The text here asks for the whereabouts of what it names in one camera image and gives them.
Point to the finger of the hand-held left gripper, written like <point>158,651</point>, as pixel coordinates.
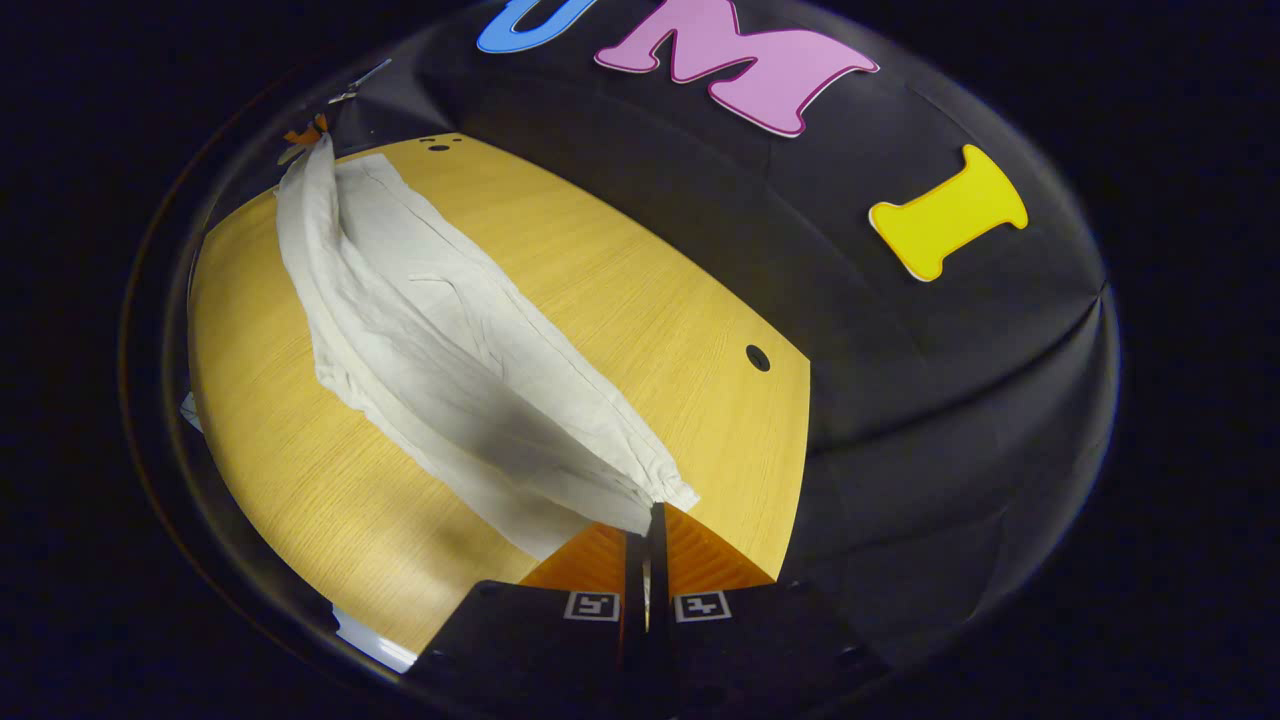
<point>305,135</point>

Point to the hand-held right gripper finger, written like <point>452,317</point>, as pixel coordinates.
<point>657,620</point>
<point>636,620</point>

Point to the white jeans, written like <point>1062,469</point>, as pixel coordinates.
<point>450,350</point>

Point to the white sheet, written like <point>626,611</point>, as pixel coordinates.
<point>375,645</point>

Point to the black backdrop cloth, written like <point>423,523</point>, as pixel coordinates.
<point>900,400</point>

